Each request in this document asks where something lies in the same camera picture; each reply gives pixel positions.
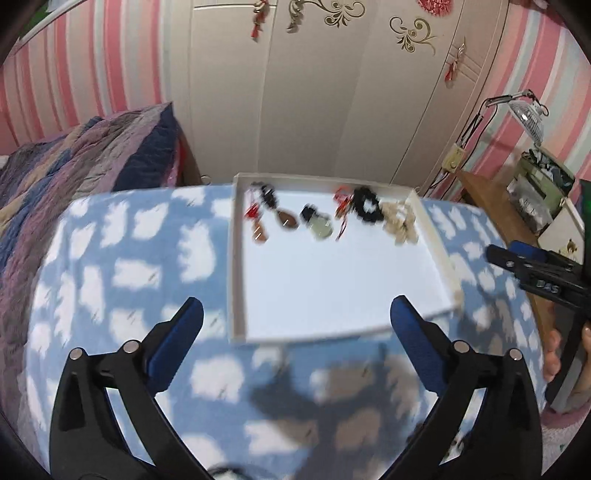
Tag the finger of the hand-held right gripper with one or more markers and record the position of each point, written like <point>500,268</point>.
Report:
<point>531,250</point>
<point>505,261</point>

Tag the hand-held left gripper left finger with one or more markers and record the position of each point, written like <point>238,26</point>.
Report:
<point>178,341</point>

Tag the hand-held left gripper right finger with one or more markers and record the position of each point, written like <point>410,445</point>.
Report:
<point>415,341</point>

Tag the white shallow cardboard tray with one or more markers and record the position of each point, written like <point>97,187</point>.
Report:
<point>341,286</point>

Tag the cream scrunchie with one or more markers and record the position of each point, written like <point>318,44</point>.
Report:
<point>401,230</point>

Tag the orange gourd pendant red knot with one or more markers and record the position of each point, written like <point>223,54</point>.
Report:
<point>259,235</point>

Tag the black scrunchie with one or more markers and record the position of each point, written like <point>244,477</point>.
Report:
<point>360,207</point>

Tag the person's right hand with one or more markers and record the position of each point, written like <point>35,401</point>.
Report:
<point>551,355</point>

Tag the white bear print box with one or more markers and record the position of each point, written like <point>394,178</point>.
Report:
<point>561,230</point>

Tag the green storage bag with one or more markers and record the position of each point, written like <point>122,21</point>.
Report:
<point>526,203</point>

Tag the wooden side table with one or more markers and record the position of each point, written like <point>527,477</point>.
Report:
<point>489,198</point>

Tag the blue cloud print blanket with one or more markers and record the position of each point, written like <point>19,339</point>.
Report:
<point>138,277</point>

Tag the heat lamp on stand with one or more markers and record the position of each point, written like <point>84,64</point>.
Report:
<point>528,115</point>

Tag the red tassel ornament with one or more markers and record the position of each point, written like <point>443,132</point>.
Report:
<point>455,64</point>
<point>257,23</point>

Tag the patchwork quilt bed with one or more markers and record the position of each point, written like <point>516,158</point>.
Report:
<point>69,161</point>

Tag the white wardrobe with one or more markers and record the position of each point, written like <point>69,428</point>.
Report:
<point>323,92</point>

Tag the red paper cut decoration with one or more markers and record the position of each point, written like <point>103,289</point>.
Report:
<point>438,5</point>

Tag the beige wall socket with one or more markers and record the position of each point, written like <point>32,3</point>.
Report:
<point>452,159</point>

